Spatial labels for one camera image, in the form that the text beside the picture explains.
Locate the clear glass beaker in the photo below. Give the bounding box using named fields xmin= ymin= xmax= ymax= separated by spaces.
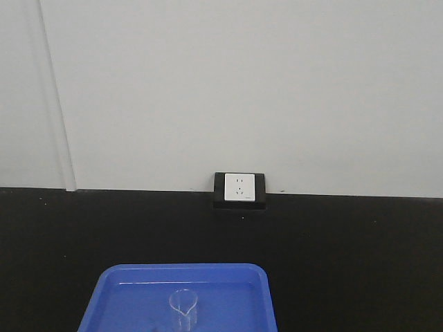
xmin=168 ymin=288 xmax=198 ymax=331

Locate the blue plastic tray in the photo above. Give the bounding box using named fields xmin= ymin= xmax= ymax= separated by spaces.
xmin=78 ymin=263 xmax=278 ymax=331

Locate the black framed white power socket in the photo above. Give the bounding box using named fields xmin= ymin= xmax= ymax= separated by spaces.
xmin=213 ymin=172 xmax=266 ymax=210

